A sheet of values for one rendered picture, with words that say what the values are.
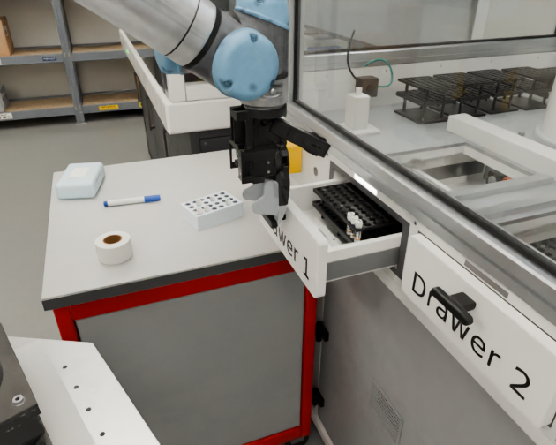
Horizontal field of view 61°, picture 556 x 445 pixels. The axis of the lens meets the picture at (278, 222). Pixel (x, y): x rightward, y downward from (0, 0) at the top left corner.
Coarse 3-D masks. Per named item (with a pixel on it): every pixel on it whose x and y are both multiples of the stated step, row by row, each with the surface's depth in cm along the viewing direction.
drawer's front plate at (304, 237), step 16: (288, 208) 82; (288, 224) 83; (304, 224) 76; (304, 240) 77; (320, 240) 72; (288, 256) 86; (304, 256) 78; (320, 256) 73; (304, 272) 79; (320, 272) 75; (320, 288) 76
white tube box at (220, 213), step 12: (216, 192) 116; (228, 192) 116; (180, 204) 111; (192, 204) 111; (204, 204) 111; (216, 204) 112; (240, 204) 112; (192, 216) 107; (204, 216) 107; (216, 216) 109; (228, 216) 111; (240, 216) 113; (204, 228) 108
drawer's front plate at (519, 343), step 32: (416, 256) 73; (448, 256) 68; (416, 288) 75; (448, 288) 67; (480, 288) 62; (448, 320) 68; (480, 320) 62; (512, 320) 57; (480, 352) 63; (512, 352) 58; (544, 352) 53; (544, 384) 54; (544, 416) 55
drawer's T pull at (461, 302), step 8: (432, 288) 65; (440, 288) 64; (440, 296) 63; (448, 296) 63; (456, 296) 63; (464, 296) 63; (448, 304) 62; (456, 304) 62; (464, 304) 62; (472, 304) 62; (456, 312) 61; (464, 312) 60; (464, 320) 59; (472, 320) 59
